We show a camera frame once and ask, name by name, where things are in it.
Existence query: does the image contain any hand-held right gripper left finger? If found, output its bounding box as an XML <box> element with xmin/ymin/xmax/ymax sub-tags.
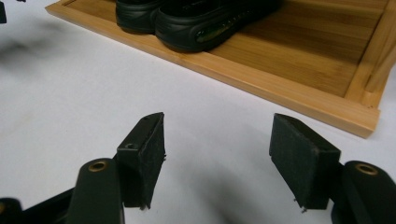
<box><xmin>115</xmin><ymin>111</ymin><xmax>167</xmax><ymax>210</ymax></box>

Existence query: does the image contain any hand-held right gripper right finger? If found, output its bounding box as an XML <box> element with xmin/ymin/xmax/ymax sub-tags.
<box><xmin>268</xmin><ymin>112</ymin><xmax>343</xmax><ymax>211</ymax></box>

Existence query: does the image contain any three-tier wooden shoe rack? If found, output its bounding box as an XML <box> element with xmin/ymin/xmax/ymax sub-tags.
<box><xmin>45</xmin><ymin>0</ymin><xmax>396</xmax><ymax>140</ymax></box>

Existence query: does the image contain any black and green shoe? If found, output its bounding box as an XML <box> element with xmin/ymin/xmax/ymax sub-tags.
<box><xmin>154</xmin><ymin>0</ymin><xmax>283</xmax><ymax>53</ymax></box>
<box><xmin>115</xmin><ymin>0</ymin><xmax>163</xmax><ymax>35</ymax></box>

